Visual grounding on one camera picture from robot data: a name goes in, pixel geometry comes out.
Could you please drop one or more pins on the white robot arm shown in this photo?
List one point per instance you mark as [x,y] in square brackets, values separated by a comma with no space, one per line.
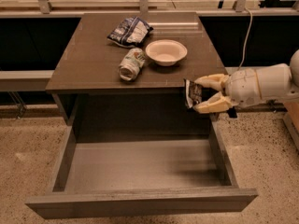
[278,82]

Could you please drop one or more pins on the open grey top drawer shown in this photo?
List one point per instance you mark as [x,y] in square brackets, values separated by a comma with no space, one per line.
[176,165]

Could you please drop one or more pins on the black rxbar chocolate wrapper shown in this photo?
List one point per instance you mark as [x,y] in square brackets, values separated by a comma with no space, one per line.
[193,93]

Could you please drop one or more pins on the white green can lying down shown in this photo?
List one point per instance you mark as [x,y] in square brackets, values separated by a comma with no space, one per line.
[132,64]

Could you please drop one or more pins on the metal railing with posts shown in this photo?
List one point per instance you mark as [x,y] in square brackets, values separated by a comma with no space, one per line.
[143,0]

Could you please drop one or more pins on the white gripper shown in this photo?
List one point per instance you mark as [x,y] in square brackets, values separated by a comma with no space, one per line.
[241,87]

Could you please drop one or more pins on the blue white chip bag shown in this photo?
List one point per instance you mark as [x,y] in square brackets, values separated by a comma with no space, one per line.
[130,33]

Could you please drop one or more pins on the cardboard box at right edge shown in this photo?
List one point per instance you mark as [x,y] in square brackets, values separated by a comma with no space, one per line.
[291,120]

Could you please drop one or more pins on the grey cabinet with counter top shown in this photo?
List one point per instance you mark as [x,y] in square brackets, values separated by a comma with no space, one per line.
[101,107]

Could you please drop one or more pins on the white paper bowl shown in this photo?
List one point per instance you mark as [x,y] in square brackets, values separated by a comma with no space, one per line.
[166,52]

